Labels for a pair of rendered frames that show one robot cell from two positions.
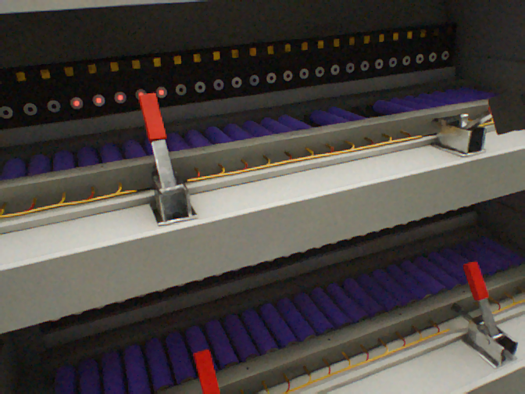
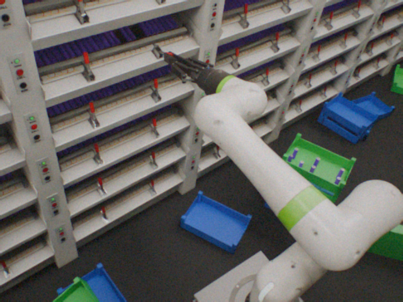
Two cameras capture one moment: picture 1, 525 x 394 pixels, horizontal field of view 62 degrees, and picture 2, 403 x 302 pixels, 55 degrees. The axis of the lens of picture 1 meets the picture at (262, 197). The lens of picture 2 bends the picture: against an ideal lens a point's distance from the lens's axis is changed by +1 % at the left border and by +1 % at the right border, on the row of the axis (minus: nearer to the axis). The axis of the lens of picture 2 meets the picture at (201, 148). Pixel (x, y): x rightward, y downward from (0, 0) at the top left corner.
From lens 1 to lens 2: 1.05 m
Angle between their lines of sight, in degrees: 47
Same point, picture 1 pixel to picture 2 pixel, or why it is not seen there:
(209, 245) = (97, 85)
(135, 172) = (76, 63)
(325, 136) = (123, 49)
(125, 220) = (79, 80)
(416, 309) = (140, 87)
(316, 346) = (113, 97)
